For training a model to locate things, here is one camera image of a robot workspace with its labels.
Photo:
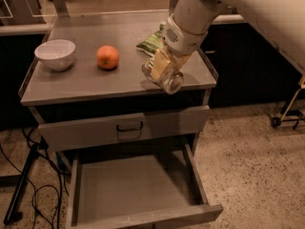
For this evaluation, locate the silver green 7up can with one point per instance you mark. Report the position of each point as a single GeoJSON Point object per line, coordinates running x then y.
{"type": "Point", "coordinates": [171, 83]}

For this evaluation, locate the grey open lower drawer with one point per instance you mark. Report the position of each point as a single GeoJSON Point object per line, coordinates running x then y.
{"type": "Point", "coordinates": [137, 187]}

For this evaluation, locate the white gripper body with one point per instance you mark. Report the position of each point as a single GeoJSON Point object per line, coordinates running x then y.
{"type": "Point", "coordinates": [181, 40]}

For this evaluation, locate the black tripod leg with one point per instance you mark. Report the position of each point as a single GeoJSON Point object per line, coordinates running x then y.
{"type": "Point", "coordinates": [19, 182]}

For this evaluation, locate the grey closed upper drawer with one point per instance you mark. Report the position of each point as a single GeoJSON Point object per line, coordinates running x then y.
{"type": "Point", "coordinates": [92, 132]}

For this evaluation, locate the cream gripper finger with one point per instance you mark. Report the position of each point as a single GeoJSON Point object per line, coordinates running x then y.
{"type": "Point", "coordinates": [161, 61]}
{"type": "Point", "coordinates": [179, 62]}

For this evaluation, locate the grey metal drawer cabinet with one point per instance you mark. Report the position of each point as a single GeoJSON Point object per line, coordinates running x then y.
{"type": "Point", "coordinates": [87, 91]}

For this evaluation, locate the white ceramic bowl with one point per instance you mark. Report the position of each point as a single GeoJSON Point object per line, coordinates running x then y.
{"type": "Point", "coordinates": [57, 54]}

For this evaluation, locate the green chip bag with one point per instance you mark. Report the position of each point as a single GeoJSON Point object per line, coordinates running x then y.
{"type": "Point", "coordinates": [152, 43]}

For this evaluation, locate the orange fruit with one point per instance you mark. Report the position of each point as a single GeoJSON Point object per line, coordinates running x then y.
{"type": "Point", "coordinates": [107, 57]}

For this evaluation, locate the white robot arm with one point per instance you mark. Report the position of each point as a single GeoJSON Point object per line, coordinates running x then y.
{"type": "Point", "coordinates": [280, 22]}

